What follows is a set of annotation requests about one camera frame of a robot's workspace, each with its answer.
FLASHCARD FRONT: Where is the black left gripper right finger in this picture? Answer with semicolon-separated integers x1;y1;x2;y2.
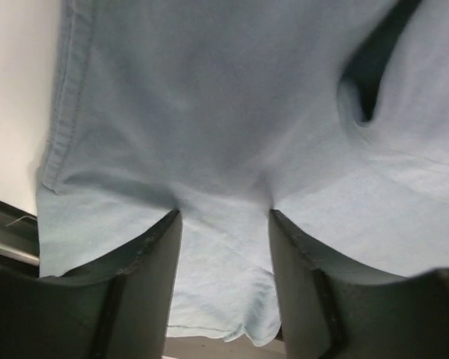
269;209;449;358

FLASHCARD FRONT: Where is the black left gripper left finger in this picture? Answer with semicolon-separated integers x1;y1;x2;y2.
0;210;183;358

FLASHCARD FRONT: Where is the grey polo shirt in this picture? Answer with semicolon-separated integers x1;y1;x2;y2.
37;1;449;346

